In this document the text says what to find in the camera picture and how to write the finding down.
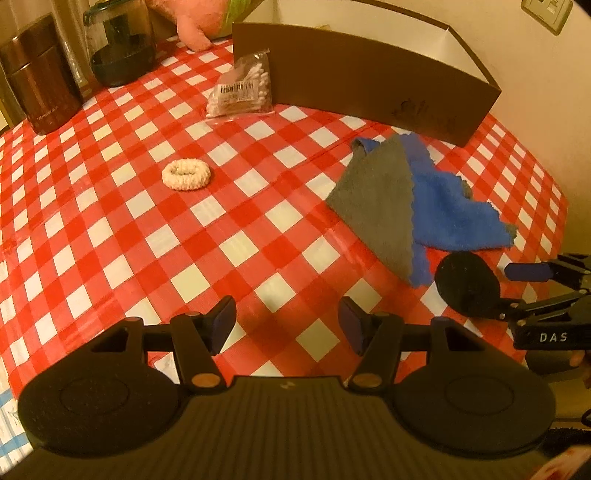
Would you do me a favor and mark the black round pad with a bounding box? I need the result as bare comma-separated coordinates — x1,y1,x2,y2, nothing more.
434,251,501,319

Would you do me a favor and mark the blue grey microfiber cloth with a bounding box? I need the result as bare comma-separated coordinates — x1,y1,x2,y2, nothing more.
327,134,517,287

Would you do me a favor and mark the cream scrunchie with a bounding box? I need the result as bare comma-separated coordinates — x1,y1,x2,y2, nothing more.
162,159,211,191

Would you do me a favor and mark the cotton swab bag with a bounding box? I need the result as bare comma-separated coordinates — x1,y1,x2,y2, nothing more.
205,50,273,119

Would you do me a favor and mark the person's right hand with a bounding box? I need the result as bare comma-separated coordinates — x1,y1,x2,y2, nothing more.
569,350,586,368

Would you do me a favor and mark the red white checkered tablecloth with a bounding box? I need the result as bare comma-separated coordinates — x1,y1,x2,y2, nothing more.
0,36,569,398

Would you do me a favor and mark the blue white patterned cloth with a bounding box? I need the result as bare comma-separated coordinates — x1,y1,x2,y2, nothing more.
0,389,32,473

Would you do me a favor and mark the brown cardboard box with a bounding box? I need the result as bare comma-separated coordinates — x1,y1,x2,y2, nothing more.
232,1,501,146

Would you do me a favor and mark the glass jar dark lid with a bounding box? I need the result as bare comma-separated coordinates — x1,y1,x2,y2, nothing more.
83,0,155,87

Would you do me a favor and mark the pink starfish plush toy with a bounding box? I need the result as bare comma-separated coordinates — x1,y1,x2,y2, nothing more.
146,0,254,52

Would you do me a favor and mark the brown wooden canister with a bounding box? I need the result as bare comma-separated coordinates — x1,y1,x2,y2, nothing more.
1,14,82,135

